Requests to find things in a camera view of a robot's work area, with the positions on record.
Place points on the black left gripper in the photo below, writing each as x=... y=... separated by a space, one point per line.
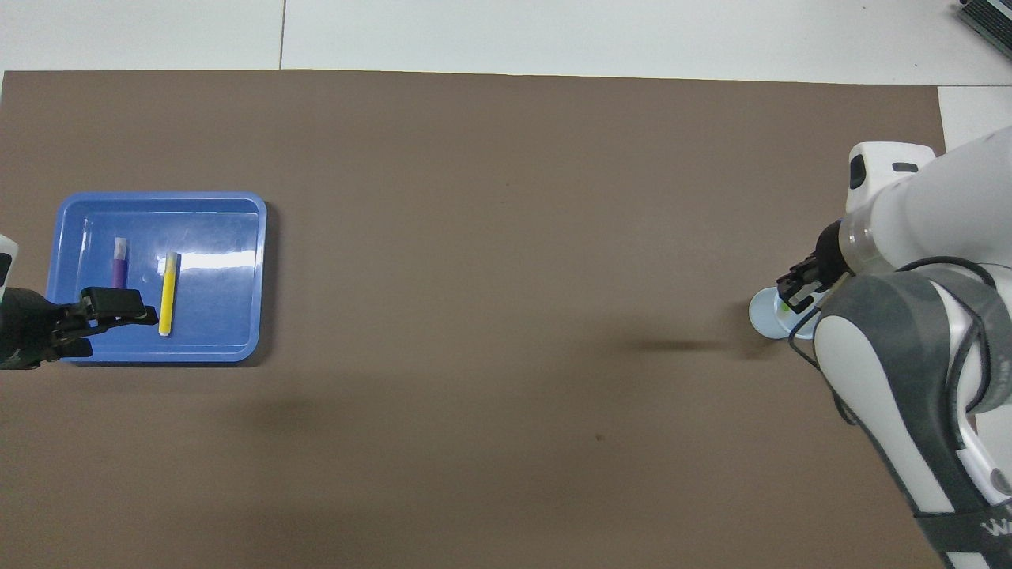
x=28 y=328

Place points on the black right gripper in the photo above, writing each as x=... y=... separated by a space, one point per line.
x=828 y=249

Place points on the purple pen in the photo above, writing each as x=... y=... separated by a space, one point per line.
x=119 y=265

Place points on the yellow pen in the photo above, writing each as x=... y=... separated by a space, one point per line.
x=168 y=292

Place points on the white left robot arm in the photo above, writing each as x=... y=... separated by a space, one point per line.
x=6 y=261

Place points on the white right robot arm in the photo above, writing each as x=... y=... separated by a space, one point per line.
x=933 y=205

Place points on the translucent plastic cup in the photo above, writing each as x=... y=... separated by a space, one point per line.
x=763 y=312

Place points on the blue plastic tray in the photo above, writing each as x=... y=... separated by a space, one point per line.
x=213 y=300

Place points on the brown table mat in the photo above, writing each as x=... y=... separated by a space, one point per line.
x=506 y=237

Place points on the grey ribbed device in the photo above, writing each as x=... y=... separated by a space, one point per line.
x=988 y=16

